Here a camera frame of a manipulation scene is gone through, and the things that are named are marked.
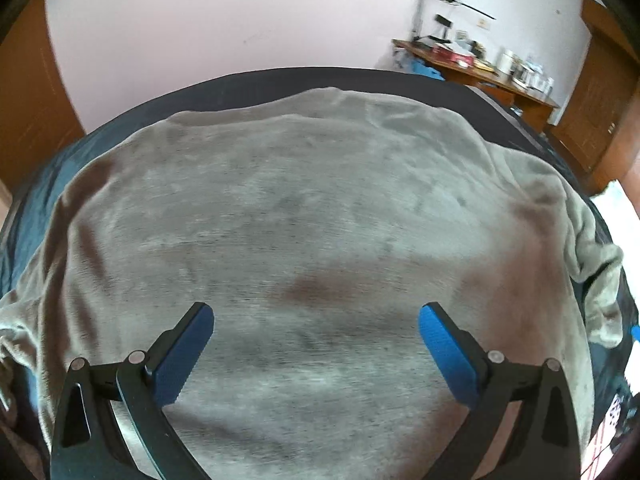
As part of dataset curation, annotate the grey-brown fleece garment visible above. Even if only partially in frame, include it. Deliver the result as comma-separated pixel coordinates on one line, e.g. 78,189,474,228
0,84,625,480

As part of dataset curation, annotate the dark blue bed cover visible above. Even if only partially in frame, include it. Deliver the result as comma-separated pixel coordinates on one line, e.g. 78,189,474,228
0,65,640,441

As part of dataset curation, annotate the brown wooden wardrobe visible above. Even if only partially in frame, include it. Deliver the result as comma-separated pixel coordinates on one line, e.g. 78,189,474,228
551,0,639,192

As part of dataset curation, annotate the brown wooden door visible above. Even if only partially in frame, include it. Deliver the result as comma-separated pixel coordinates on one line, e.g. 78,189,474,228
0,0,85,193

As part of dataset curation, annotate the wooden desk with clutter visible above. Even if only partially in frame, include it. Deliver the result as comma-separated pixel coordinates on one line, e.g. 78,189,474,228
393,39,559,132

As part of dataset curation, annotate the red box on desk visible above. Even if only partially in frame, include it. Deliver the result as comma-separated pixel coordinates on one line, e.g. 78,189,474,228
432,44,475,68

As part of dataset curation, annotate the black desk lamp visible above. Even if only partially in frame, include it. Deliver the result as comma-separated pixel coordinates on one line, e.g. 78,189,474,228
409,0,497,50

